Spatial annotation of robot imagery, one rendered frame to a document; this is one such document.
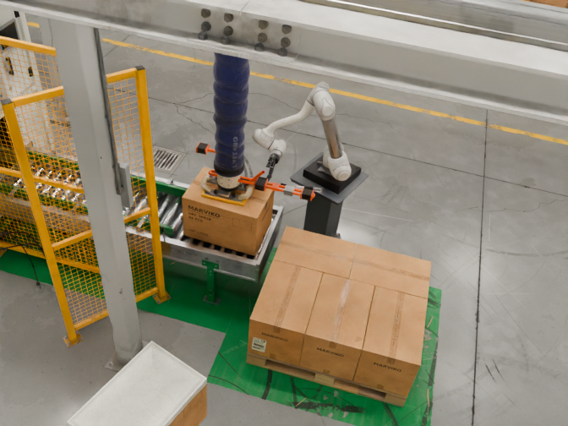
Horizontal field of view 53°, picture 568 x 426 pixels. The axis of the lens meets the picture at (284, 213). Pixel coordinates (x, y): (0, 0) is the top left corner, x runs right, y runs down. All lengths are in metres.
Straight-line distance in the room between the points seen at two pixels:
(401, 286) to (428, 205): 1.79
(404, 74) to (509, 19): 0.40
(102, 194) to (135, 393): 1.07
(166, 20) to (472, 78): 0.79
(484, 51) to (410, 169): 5.11
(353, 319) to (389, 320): 0.26
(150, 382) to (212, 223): 1.54
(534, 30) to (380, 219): 4.17
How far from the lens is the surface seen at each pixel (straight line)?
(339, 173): 4.53
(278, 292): 4.23
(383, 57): 1.47
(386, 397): 4.44
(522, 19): 1.76
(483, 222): 6.11
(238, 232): 4.32
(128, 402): 3.21
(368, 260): 4.56
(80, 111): 2.98
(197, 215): 4.39
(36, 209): 3.75
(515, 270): 5.75
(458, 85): 1.49
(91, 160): 3.14
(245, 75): 3.75
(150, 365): 3.31
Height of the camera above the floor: 3.79
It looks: 42 degrees down
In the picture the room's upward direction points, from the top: 6 degrees clockwise
